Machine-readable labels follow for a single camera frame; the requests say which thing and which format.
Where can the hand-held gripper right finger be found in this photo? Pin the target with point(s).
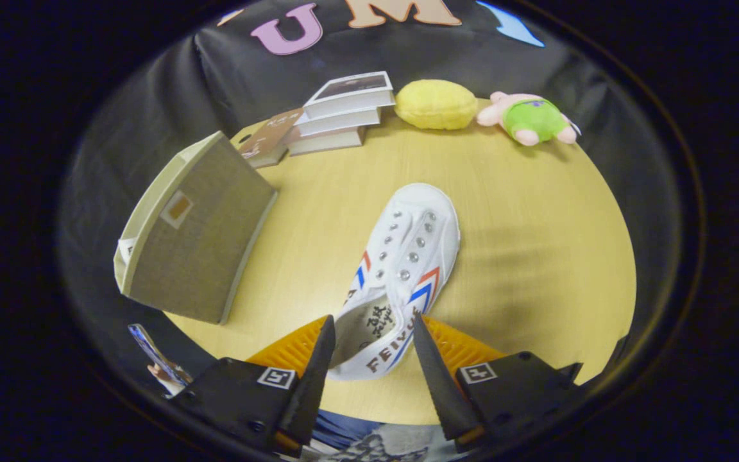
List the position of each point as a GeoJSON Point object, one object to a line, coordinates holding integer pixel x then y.
{"type": "Point", "coordinates": [437, 378]}

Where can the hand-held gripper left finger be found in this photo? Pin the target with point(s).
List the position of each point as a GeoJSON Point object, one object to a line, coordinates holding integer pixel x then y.
{"type": "Point", "coordinates": [315, 385]}

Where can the grey fabric storage box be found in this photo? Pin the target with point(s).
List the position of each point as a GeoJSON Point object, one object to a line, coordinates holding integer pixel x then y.
{"type": "Point", "coordinates": [203, 244]}

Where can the person's clothing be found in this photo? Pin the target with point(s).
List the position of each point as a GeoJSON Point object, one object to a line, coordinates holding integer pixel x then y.
{"type": "Point", "coordinates": [344, 430]}

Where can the small blue screen device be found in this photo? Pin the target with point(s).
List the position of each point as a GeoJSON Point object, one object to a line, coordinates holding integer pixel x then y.
{"type": "Point", "coordinates": [151, 350]}

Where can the thick white book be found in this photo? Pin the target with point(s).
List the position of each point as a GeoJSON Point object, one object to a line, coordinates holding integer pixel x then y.
{"type": "Point", "coordinates": [328, 141]}

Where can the brown book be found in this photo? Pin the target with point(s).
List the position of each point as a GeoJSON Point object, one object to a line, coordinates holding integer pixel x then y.
{"type": "Point", "coordinates": [270, 138]}

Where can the yellow plush toy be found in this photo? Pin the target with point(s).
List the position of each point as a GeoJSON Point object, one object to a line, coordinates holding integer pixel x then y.
{"type": "Point", "coordinates": [437, 104]}

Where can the pink and green plush toy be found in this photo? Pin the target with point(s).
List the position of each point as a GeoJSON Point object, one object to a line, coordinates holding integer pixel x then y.
{"type": "Point", "coordinates": [533, 119]}

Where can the black backdrop cloth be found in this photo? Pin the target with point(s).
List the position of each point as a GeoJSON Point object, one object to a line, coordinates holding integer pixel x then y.
{"type": "Point", "coordinates": [138, 115]}

